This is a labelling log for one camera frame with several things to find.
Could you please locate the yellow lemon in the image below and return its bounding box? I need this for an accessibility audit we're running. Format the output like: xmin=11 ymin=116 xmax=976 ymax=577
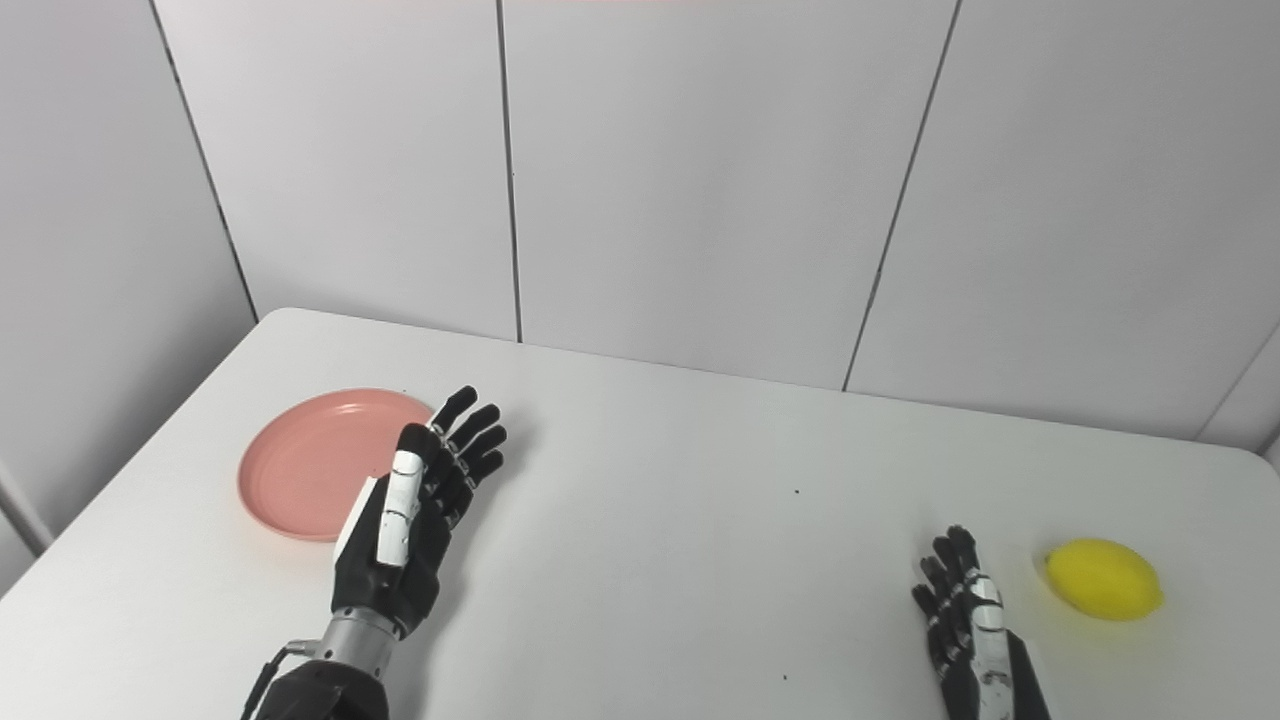
xmin=1044 ymin=538 xmax=1165 ymax=622

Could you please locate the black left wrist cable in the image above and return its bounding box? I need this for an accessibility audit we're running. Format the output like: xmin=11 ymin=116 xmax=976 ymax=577
xmin=240 ymin=640 xmax=323 ymax=720

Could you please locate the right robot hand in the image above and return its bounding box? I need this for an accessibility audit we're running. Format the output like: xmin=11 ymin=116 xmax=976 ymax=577
xmin=911 ymin=525 xmax=1053 ymax=720

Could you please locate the pink round plate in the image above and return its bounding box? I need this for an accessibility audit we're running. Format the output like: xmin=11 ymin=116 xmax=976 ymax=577
xmin=238 ymin=388 xmax=437 ymax=543

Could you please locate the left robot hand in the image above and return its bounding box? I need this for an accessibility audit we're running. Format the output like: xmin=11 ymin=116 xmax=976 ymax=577
xmin=331 ymin=386 xmax=508 ymax=639

